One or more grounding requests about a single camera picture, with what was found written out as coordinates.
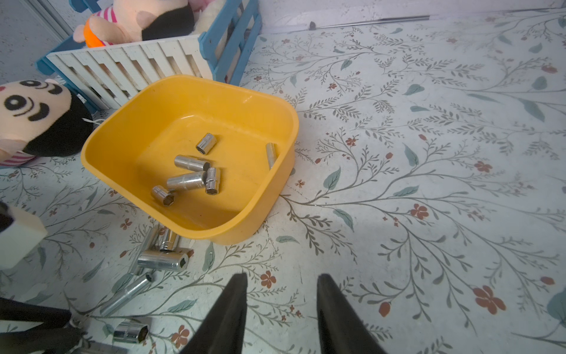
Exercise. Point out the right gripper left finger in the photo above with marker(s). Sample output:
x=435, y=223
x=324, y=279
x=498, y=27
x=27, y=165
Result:
x=223, y=329

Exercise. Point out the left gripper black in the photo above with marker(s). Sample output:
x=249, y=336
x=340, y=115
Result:
x=21, y=232

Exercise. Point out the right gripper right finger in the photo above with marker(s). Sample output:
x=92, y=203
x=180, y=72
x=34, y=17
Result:
x=339, y=327

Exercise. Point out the small stubby metal socket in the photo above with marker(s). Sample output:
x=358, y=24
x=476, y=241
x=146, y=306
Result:
x=213, y=181

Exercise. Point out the medium metal socket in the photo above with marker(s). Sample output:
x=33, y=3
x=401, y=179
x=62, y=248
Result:
x=190, y=181

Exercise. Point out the yellow plastic storage box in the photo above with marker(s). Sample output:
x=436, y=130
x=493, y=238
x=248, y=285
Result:
x=135, y=148

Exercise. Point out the tiny short metal socket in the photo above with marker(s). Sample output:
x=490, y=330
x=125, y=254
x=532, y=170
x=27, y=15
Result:
x=206, y=144

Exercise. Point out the long thin metal socket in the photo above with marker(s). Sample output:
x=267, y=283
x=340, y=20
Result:
x=271, y=152

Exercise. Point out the plush doll on table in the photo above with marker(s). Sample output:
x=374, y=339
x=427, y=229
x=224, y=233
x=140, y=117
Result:
x=41, y=119

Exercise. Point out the white and blue toy crib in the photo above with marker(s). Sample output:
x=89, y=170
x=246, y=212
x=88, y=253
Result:
x=107, y=77

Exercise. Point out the plush doll in crib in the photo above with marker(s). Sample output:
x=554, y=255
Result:
x=130, y=21

